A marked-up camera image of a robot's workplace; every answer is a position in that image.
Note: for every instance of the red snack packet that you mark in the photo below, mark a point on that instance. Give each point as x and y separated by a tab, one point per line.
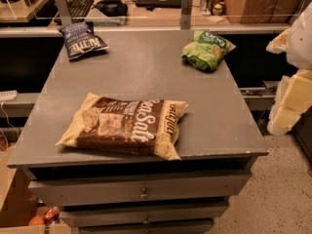
52	214

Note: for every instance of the black headphones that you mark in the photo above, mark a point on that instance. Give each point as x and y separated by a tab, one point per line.
112	8

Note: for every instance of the blue Kettle chip bag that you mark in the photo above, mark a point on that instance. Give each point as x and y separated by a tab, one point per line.
79	39

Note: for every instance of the white power strip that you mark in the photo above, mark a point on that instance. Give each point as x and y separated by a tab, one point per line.
8	95

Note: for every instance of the brown sea salt chip bag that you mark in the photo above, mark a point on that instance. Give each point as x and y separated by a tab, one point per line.
143	127

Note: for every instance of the grey metal rail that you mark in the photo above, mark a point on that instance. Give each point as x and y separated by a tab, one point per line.
260	97

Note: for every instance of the orange fruit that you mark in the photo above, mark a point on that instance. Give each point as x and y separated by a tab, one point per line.
37	220

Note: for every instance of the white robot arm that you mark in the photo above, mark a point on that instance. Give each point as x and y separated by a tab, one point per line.
299	48

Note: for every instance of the cans on back desk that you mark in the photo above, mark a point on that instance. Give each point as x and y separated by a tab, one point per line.
212	7

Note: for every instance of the black laptop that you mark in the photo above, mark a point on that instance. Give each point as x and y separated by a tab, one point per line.
159	3

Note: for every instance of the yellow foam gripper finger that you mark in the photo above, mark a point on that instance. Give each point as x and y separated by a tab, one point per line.
292	99
279	44

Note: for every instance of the grey drawer cabinet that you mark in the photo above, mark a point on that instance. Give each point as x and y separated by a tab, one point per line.
112	192

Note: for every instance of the black keyboard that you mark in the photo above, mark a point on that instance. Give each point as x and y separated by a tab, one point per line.
72	10

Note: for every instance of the green rice chip bag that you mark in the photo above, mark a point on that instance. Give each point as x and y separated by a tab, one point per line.
206	51

